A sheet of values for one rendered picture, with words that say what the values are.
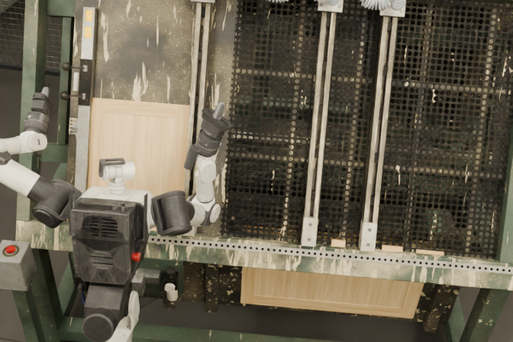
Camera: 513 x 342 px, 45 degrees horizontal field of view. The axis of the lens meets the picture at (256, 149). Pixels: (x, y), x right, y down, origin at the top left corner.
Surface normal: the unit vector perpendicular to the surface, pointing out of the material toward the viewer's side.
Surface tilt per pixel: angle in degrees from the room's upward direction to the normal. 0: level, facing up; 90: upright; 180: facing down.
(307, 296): 90
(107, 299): 22
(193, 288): 90
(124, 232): 67
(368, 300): 90
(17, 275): 90
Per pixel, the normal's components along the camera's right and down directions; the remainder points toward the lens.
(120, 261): -0.06, 0.49
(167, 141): -0.04, 0.10
